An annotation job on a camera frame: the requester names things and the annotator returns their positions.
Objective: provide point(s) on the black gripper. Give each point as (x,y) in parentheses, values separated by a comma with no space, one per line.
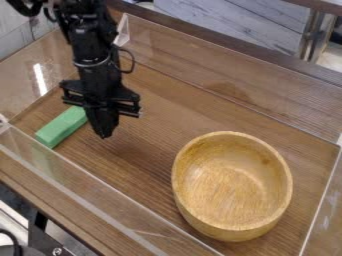
(98,90)

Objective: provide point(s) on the green rectangular block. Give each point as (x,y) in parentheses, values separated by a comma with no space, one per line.
(57,129)

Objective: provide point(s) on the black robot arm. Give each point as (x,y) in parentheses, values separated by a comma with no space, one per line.
(89,30)

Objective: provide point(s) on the brown wooden bowl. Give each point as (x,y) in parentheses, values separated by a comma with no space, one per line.
(232,185)

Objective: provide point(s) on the background wooden table leg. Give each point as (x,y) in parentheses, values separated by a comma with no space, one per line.
(315,36)

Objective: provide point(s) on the clear acrylic tray wall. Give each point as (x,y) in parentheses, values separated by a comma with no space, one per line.
(115,225)

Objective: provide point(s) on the clear acrylic corner bracket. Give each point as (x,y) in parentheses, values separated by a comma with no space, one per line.
(123,31)

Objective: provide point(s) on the black table leg bracket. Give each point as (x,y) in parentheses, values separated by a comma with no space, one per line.
(40,241)

